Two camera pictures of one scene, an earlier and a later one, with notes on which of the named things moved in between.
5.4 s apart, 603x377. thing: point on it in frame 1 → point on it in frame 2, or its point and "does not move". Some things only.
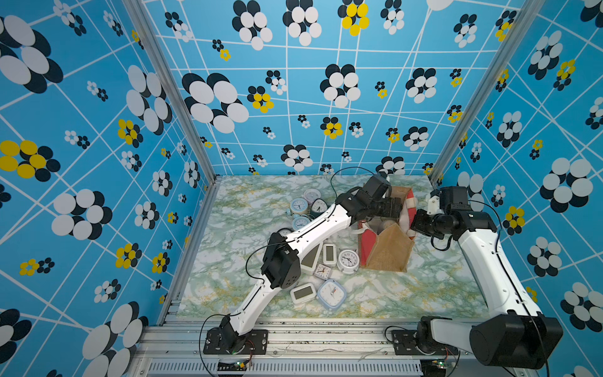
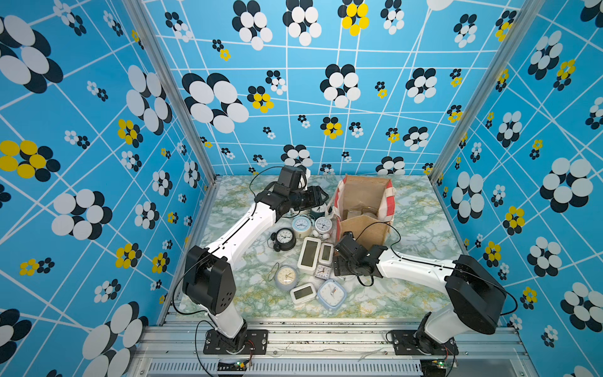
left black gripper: x=388 y=210 → x=315 y=196
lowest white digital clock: x=303 y=293 does not move
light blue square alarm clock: x=331 y=294 does not move
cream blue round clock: x=300 y=221 does not move
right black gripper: x=416 y=223 → x=339 y=269
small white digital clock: x=329 y=254 does not move
